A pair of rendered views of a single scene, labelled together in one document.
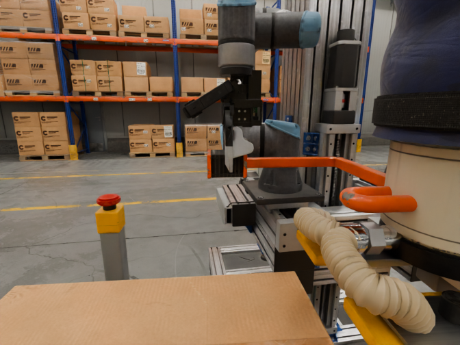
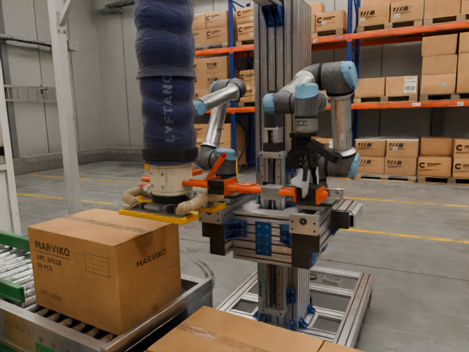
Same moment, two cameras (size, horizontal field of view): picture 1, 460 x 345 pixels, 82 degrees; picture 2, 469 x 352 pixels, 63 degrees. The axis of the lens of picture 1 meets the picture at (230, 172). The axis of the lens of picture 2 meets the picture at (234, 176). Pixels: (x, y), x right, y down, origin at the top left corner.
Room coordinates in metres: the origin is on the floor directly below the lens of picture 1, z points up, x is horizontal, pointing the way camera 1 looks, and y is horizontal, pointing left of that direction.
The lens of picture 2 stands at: (-0.76, -1.43, 1.45)
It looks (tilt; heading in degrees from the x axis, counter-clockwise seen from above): 9 degrees down; 36
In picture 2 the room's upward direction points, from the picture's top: 1 degrees counter-clockwise
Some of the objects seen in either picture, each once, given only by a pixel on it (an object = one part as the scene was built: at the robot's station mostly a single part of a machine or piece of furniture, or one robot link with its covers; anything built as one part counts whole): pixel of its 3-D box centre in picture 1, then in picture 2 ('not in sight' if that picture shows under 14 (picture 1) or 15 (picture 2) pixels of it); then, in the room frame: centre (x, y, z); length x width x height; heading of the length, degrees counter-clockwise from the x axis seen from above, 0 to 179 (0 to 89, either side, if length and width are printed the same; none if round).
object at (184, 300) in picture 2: not in sight; (165, 313); (0.34, -0.24, 0.58); 0.70 x 0.03 x 0.06; 5
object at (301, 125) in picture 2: not in sight; (306, 126); (0.39, -0.89, 1.41); 0.08 x 0.08 x 0.05
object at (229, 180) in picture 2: not in sight; (222, 185); (0.36, -0.56, 1.19); 0.10 x 0.08 x 0.06; 4
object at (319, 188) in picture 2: not in sight; (309, 193); (0.38, -0.91, 1.19); 0.08 x 0.07 x 0.05; 94
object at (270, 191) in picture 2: not in sight; (273, 191); (0.38, -0.77, 1.18); 0.07 x 0.07 x 0.04; 4
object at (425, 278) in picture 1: (440, 268); not in sight; (0.34, -0.31, 1.08); 0.04 x 0.04 x 0.05; 4
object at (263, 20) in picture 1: (246, 31); not in sight; (0.69, -0.04, 1.48); 0.11 x 0.11 x 0.08; 85
